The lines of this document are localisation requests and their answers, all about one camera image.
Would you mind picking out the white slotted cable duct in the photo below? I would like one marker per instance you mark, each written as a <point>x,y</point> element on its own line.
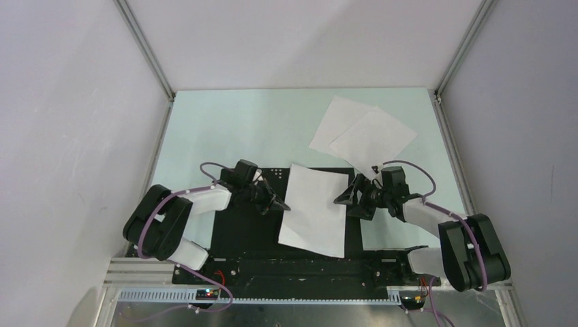
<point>187,296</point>

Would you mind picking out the left controller board with LEDs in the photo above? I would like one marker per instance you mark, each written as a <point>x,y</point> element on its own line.
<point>207,294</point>

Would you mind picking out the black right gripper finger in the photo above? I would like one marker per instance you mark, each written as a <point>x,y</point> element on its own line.
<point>353,193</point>
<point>361,211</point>

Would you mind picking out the aluminium front profile rail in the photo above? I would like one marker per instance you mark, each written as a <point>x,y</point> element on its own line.
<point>138,271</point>

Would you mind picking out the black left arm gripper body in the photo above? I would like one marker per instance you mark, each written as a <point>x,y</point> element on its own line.
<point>251,193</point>

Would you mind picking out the controller board with leds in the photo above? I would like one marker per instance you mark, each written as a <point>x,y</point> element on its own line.
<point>413,302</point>
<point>207,294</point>

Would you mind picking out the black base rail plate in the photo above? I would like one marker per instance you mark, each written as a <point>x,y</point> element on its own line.
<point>368,277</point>

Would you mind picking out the left aluminium frame post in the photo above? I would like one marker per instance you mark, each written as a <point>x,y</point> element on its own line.
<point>135,29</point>

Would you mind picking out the black folder with beige cover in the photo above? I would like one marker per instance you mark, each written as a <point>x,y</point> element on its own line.
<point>242,232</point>

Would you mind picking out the aluminium frame post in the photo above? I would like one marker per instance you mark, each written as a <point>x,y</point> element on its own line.
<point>474,28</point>
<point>135,29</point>

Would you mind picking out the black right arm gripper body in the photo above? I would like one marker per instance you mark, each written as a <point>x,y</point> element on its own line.
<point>379,197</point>

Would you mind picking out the right controller board with LEDs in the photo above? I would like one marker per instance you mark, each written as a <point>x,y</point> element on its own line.
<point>413,302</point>

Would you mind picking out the right aluminium frame post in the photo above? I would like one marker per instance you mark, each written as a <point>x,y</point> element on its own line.
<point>474,28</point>

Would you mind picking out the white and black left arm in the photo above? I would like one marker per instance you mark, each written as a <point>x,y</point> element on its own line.
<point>157,225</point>

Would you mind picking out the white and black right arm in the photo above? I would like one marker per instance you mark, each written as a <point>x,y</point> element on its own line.
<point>470,255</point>

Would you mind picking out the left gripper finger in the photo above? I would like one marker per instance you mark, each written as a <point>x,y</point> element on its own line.
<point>274,204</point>
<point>264,192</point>

